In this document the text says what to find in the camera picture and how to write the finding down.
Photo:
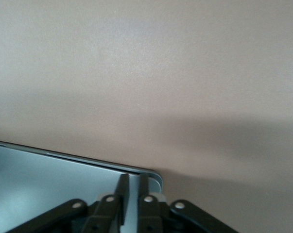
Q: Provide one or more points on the grey laptop with black keyboard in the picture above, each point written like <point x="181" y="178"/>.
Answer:
<point x="39" y="182"/>

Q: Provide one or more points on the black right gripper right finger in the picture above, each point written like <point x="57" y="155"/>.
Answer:
<point x="148" y="216"/>

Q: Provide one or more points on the brown table cover sheet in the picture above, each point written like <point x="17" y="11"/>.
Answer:
<point x="160" y="72"/>

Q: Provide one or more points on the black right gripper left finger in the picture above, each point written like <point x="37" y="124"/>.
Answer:
<point x="105" y="213"/>

